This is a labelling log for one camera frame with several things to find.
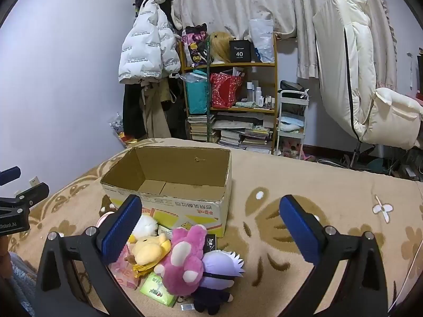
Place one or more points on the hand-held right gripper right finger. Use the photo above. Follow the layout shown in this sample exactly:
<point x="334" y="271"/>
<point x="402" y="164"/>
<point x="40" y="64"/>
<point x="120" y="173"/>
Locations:
<point x="300" y="229"/>

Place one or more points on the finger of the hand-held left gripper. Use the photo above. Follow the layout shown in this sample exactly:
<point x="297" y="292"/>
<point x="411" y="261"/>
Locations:
<point x="34" y="194"/>
<point x="9" y="175"/>

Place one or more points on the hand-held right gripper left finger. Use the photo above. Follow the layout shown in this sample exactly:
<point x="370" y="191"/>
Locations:
<point x="120" y="229"/>

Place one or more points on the white duck plush toy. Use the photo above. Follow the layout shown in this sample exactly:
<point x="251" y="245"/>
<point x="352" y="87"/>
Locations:
<point x="145" y="226"/>

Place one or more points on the yellow plush toy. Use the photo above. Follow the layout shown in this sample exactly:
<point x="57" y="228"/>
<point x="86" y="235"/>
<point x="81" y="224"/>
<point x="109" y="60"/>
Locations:
<point x="148" y="249"/>

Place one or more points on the pink plastic bag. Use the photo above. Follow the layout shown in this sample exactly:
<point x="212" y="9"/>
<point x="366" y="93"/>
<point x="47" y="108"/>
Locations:
<point x="127" y="275"/>

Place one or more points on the green tissue packet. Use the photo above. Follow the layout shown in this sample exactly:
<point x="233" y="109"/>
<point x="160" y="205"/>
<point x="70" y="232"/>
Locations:
<point x="157" y="289"/>

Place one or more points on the pink plush toy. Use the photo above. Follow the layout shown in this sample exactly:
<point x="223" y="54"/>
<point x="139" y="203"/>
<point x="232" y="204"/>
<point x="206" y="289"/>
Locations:
<point x="185" y="257"/>

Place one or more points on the cardboard box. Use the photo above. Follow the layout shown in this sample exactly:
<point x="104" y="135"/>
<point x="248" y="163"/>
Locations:
<point x="185" y="171"/>

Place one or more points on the white-haired plush doll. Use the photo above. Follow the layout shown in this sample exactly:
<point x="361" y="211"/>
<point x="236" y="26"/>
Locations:
<point x="221" y="270"/>

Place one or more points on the beige patterned blanket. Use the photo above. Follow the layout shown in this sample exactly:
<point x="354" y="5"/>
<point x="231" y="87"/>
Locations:
<point x="330" y="185"/>

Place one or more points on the light blue fuzzy cloth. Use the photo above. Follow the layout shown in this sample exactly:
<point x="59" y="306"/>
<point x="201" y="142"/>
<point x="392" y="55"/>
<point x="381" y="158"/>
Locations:
<point x="24" y="287"/>

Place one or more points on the pink items under cart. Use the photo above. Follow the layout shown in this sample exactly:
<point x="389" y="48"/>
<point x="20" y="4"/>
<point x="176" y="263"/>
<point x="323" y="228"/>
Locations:
<point x="295" y="150"/>

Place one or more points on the small black packet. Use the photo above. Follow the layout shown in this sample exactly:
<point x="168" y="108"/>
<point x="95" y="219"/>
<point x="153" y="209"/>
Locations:
<point x="210" y="241"/>

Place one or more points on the clear bag of snacks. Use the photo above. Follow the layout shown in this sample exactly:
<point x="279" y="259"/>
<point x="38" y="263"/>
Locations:
<point x="120" y="128"/>

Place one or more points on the white trolley cart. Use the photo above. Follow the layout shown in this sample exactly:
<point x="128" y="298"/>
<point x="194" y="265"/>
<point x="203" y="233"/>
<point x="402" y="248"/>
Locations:
<point x="292" y="122"/>

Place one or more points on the pile of mixed books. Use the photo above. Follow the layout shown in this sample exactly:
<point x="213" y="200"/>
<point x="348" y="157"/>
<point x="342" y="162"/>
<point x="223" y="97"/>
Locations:
<point x="244" y="135"/>

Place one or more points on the dark coat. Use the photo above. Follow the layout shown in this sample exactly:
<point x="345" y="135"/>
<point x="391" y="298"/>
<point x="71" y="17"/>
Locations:
<point x="132" y="112"/>

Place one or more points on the beige coat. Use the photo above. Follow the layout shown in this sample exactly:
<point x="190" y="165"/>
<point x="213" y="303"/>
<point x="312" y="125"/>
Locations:
<point x="153" y="112"/>

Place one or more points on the black garment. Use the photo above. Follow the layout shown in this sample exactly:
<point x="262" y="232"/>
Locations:
<point x="176" y="115"/>

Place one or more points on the stack of old books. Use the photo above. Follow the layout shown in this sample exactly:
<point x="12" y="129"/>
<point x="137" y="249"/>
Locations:
<point x="200" y="128"/>

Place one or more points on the row of cosmetic bottles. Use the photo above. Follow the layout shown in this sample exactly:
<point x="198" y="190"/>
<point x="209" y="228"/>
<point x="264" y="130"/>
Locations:
<point x="259" y="97"/>

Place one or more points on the teal bag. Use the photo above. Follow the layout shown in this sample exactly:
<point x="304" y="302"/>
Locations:
<point x="196" y="95"/>

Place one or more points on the red patterned bag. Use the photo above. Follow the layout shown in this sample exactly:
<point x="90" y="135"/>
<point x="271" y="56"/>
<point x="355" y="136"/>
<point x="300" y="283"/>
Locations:
<point x="224" y="89"/>

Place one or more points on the wooden shelf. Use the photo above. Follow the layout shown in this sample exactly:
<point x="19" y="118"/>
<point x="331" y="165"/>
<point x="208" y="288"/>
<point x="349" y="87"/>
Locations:
<point x="231" y="65"/>

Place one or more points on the white puffer jacket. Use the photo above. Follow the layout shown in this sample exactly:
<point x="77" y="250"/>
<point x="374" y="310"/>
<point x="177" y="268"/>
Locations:
<point x="145" y="46"/>

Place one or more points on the black box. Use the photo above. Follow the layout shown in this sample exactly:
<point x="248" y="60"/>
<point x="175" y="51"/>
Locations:
<point x="241" y="51"/>

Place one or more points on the translucent plastic bag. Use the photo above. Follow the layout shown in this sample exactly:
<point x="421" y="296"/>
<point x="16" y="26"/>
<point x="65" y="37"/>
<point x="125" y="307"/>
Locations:
<point x="262" y="39"/>

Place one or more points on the dark monitor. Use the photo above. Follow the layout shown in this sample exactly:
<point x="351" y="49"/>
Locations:
<point x="420" y="72"/>

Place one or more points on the blonde wig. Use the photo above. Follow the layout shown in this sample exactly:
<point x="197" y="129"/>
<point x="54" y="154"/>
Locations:
<point x="221" y="46"/>

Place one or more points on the black cartoon print bag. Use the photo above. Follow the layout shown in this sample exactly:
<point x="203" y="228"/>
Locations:
<point x="195" y="44"/>

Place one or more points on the cream curtain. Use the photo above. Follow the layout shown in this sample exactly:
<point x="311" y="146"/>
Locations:
<point x="248" y="0"/>

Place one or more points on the white wall socket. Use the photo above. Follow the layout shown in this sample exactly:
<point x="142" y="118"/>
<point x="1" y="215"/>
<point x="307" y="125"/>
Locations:
<point x="33" y="182"/>

